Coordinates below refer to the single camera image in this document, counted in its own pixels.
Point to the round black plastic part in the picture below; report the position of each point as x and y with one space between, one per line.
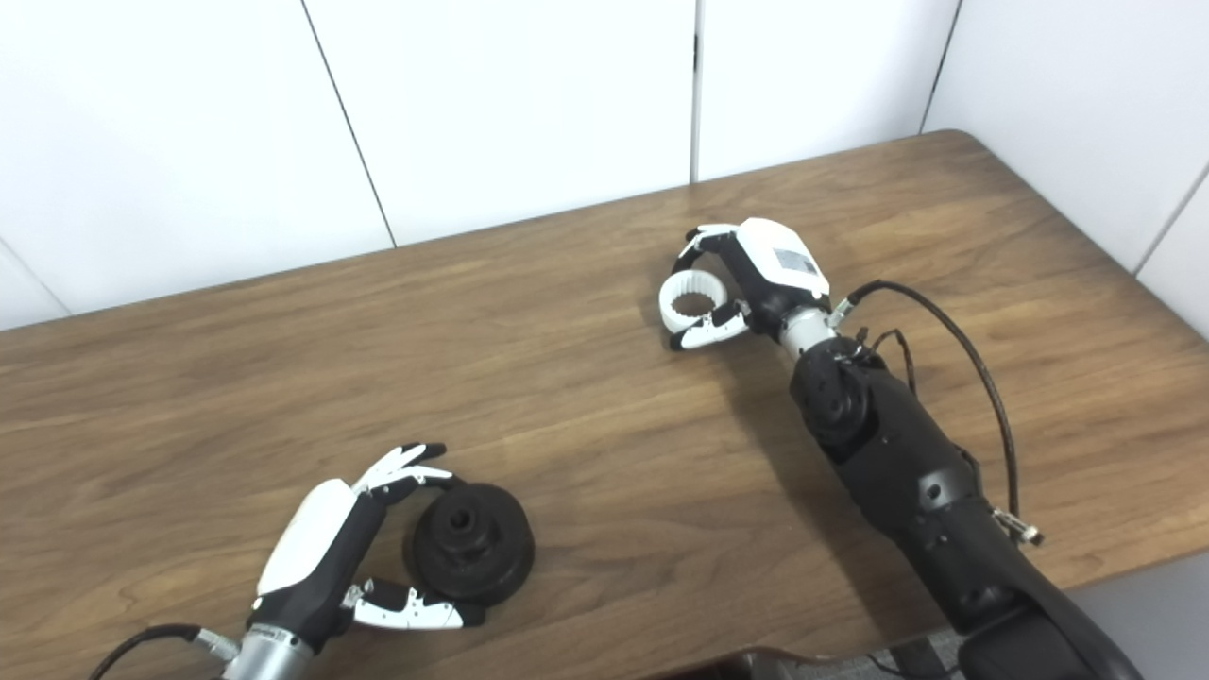
486 562

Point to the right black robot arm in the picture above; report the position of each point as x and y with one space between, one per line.
907 472

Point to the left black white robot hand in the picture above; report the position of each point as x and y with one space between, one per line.
316 548

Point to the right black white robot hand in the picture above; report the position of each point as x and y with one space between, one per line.
779 274

